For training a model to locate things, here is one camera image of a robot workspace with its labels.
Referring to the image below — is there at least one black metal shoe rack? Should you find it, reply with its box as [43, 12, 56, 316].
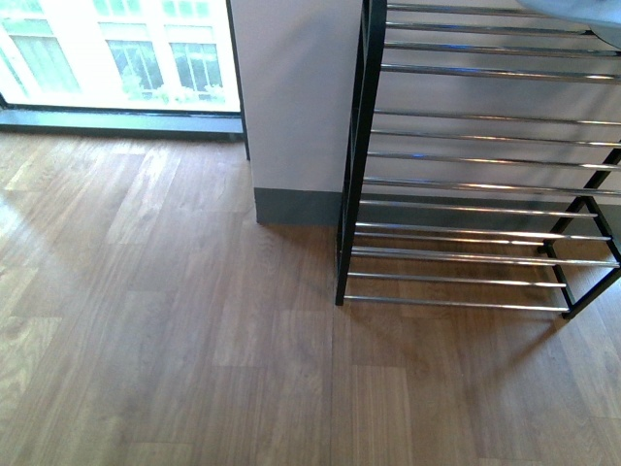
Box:
[336, 1, 620, 319]

